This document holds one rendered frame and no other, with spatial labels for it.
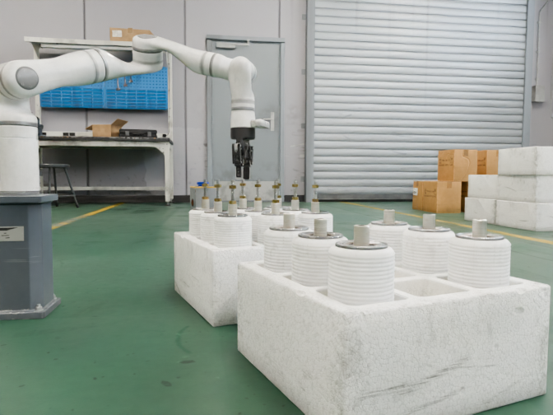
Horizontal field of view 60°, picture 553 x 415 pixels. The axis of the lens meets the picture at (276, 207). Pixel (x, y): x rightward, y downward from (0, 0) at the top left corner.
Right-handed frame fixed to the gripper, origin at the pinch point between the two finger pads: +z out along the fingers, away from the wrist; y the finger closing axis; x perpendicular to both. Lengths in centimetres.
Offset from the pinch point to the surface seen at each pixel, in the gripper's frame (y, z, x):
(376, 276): 72, 14, 43
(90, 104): -372, -85, -314
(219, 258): 35.5, 19.1, 5.7
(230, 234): 30.3, 14.2, 6.7
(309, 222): 15.6, 12.3, 23.4
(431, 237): 49, 11, 51
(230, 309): 33.8, 31.5, 7.9
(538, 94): -607, -115, 238
